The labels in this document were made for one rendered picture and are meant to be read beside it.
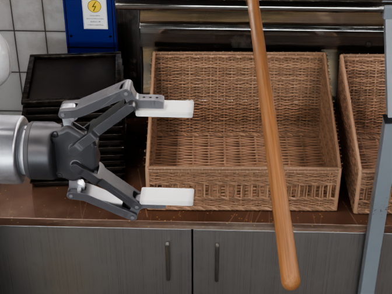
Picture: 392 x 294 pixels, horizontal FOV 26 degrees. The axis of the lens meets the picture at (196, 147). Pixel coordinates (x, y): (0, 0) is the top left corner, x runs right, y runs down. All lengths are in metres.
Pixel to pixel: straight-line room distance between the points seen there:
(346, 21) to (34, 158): 1.75
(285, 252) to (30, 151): 0.50
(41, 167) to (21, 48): 1.75
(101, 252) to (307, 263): 0.60
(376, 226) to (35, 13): 1.23
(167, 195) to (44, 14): 1.68
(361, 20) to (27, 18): 1.04
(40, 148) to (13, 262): 1.55
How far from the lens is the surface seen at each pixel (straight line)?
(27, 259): 2.59
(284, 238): 1.41
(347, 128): 2.58
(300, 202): 2.46
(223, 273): 2.56
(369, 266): 2.49
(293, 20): 2.68
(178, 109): 1.04
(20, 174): 1.10
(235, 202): 2.45
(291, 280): 1.34
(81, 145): 1.08
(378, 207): 2.36
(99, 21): 2.69
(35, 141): 1.08
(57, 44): 2.78
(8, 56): 2.02
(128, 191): 1.13
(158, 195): 1.12
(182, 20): 2.67
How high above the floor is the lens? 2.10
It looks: 34 degrees down
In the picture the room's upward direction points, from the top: straight up
